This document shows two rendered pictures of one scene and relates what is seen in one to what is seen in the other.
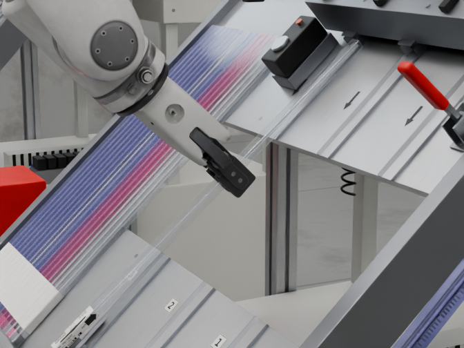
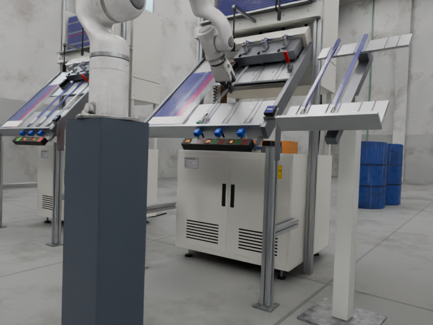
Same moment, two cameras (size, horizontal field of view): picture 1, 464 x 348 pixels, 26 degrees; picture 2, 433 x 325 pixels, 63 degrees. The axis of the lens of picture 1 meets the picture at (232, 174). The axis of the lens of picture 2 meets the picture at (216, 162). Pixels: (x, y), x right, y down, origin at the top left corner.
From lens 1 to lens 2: 1.16 m
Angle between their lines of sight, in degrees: 31
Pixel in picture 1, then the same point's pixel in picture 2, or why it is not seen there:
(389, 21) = (260, 57)
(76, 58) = (225, 42)
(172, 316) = (232, 108)
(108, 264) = (198, 109)
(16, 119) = not seen: outside the picture
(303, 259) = not seen: hidden behind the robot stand
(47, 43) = (211, 42)
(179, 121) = (229, 68)
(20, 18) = (206, 35)
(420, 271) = (291, 89)
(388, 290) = (288, 90)
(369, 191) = not seen: hidden behind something
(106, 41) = (230, 40)
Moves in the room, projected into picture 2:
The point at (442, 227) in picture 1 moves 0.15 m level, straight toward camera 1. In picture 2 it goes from (293, 81) to (311, 75)
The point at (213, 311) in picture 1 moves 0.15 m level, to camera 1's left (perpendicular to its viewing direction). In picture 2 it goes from (244, 104) to (215, 100)
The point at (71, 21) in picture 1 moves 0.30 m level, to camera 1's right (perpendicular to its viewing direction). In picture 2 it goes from (226, 33) to (281, 46)
